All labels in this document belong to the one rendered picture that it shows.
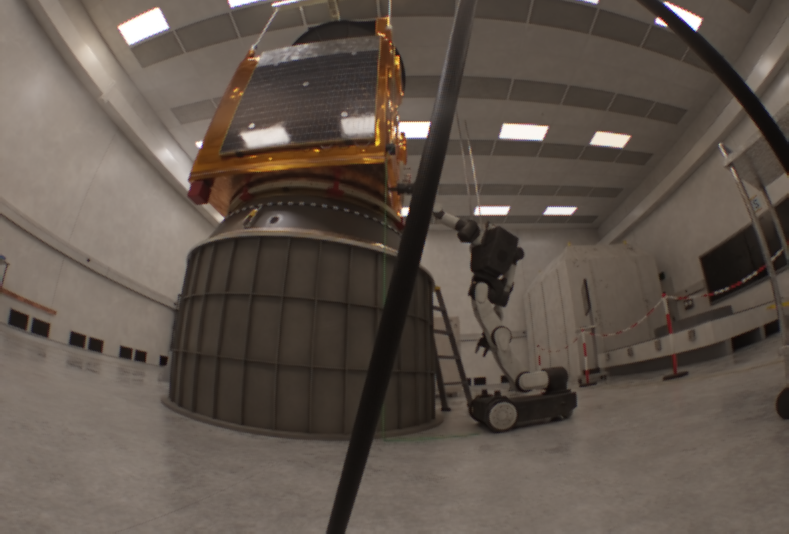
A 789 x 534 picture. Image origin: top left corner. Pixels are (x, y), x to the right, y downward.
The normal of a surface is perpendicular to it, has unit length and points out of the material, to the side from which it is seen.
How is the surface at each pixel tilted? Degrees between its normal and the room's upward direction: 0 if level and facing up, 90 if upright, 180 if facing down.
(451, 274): 90
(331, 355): 90
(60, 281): 90
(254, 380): 90
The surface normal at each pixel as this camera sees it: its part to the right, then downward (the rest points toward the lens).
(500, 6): 0.00, 0.91
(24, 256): 1.00, -0.02
